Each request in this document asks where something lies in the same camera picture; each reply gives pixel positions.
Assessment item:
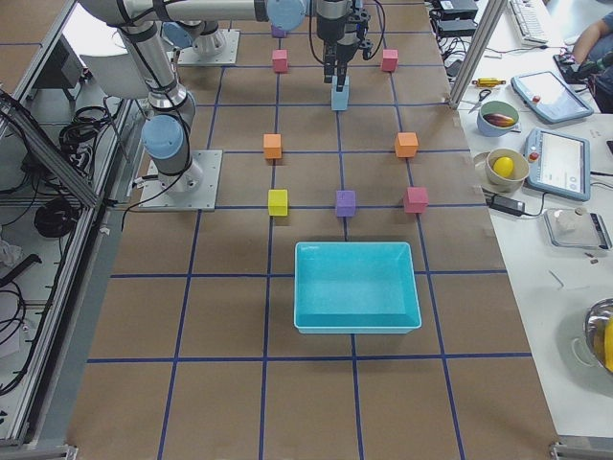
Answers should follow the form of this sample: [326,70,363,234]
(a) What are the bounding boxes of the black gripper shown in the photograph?
[316,11,374,84]

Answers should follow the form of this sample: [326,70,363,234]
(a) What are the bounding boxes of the light blue foam block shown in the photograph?
[330,90,349,111]
[331,77,350,96]

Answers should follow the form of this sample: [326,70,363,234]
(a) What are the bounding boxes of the person's forearm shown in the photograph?
[572,12,612,63]

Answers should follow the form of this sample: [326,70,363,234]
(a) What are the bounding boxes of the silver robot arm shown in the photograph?
[119,22,203,193]
[80,0,374,107]

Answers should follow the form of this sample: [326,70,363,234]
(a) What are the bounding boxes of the dark pink foam block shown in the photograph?
[271,49,288,74]

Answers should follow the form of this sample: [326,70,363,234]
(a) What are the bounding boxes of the light purple foam block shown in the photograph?
[270,24,287,38]

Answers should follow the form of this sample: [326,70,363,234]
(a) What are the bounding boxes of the orange foam block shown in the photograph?
[395,132,419,158]
[262,133,283,160]

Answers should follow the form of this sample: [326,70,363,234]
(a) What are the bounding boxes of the dark purple foam block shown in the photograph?
[335,190,356,218]

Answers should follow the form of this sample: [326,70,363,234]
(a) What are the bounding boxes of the gold metal cylinder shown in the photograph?
[471,78,507,88]

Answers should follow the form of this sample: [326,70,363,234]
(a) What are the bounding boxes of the black scissors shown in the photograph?
[469,88,491,113]

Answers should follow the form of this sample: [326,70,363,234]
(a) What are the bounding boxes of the yellow foam block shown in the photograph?
[267,189,289,217]

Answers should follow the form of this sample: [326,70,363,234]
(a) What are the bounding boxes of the magenta foam block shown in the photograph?
[403,187,429,214]

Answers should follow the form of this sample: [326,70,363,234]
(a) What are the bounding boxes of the light blue bowl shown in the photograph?
[476,101,519,137]

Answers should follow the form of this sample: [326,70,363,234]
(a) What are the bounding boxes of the white mug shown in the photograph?
[473,149,529,193]

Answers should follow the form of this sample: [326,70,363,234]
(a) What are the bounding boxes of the white keyboard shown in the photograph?
[508,0,549,46]

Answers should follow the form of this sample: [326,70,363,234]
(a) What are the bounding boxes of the yellow lemon in mug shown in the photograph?
[492,156,514,178]

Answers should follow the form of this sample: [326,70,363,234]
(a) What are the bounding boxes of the blue teach pendant tablet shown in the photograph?
[511,71,594,124]
[524,128,591,202]

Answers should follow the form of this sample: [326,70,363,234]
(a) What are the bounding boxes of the teal plastic tray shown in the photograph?
[293,241,422,334]

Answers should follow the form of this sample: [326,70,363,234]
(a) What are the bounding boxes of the black power adapter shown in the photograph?
[486,194,525,217]

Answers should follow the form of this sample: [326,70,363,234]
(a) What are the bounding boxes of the grey kitchen scale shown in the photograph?
[544,208,612,250]

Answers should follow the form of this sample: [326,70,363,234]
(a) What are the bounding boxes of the steel bowl with fruit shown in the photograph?
[571,298,612,375]

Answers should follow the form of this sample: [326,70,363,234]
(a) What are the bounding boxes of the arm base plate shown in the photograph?
[177,29,240,67]
[139,149,223,212]

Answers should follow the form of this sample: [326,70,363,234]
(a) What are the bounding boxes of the aluminium frame post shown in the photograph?
[448,0,507,109]

